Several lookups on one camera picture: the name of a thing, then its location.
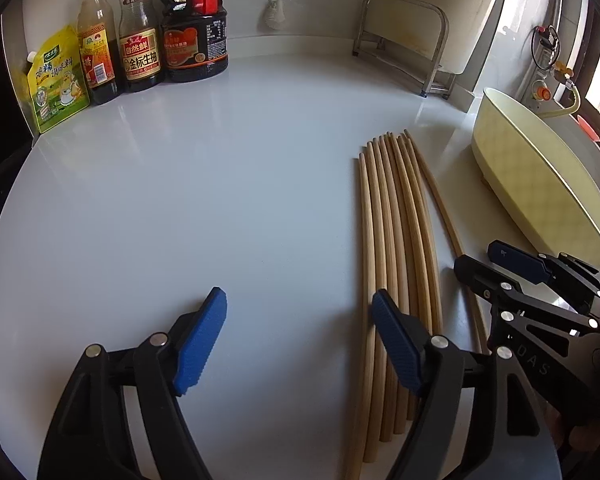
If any wooden chopstick eight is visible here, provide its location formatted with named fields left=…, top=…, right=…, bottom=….
left=403, top=130, right=488, bottom=352

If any wooden chopstick one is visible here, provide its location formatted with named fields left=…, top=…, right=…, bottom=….
left=343, top=153, right=375, bottom=479

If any wooden chopstick three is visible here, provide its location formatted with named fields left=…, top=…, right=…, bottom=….
left=366, top=139, right=398, bottom=443

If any black cable loop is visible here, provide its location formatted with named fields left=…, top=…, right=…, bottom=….
left=530, top=24, right=560, bottom=73

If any wooden chopstick two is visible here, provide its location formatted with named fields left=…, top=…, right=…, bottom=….
left=364, top=142, right=387, bottom=463

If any wooden chopstick seven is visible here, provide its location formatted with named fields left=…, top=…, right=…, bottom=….
left=399, top=132, right=443, bottom=334

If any yellow gas hose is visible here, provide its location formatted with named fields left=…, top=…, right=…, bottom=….
left=536, top=77, right=581, bottom=120

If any wooden chopstick four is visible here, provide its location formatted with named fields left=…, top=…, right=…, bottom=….
left=374, top=136, right=408, bottom=442

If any white hanging brush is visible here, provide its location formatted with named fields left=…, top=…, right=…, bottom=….
left=263, top=0, right=286, bottom=30

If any wooden chopstick five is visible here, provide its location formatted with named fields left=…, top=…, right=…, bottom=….
left=379, top=134, right=422, bottom=421

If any yellow cap vinegar bottle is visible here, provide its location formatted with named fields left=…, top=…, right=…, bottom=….
left=78, top=0, right=123, bottom=105

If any white cutting board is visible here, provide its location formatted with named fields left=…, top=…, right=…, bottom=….
left=367, top=0, right=513, bottom=75

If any clear soy sauce bottle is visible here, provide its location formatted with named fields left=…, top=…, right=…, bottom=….
left=119, top=0, right=163, bottom=92

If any gas valve with regulator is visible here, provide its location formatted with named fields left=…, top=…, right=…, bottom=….
left=531, top=25, right=573, bottom=103

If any yellow green seasoning pouch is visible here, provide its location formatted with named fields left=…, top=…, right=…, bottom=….
left=27, top=25, right=90, bottom=133

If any wooden chopstick six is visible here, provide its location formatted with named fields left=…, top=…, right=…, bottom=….
left=389, top=134, right=432, bottom=334

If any metal rack frame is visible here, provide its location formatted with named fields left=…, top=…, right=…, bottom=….
left=352, top=0, right=456, bottom=99

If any cream oval basin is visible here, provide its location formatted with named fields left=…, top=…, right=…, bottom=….
left=471, top=88, right=600, bottom=268

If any pink soap dish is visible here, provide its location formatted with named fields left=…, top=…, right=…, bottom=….
left=577, top=115, right=600, bottom=143

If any large red cap soy jug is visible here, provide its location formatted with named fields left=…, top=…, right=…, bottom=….
left=160, top=0, right=230, bottom=82

